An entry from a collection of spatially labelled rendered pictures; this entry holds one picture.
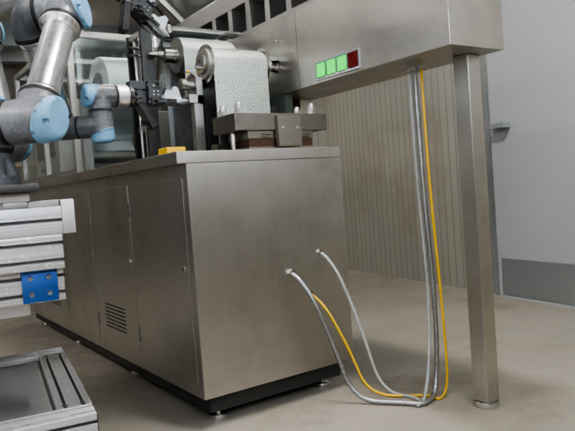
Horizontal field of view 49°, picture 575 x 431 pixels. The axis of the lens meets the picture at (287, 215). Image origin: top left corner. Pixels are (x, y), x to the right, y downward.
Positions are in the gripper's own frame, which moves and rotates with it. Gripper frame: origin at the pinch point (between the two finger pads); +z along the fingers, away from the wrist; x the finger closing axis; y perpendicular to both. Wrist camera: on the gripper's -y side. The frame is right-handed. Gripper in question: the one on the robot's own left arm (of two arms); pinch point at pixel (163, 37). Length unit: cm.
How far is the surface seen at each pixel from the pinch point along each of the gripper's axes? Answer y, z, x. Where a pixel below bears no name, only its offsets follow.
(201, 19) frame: 53, 20, 63
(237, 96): 0.5, 33.9, -5.0
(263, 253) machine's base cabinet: -50, 63, -31
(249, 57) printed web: 16.4, 29.6, -4.6
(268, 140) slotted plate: -14, 46, -23
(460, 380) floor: -49, 149, -56
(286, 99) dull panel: 15, 52, -3
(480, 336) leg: -42, 121, -80
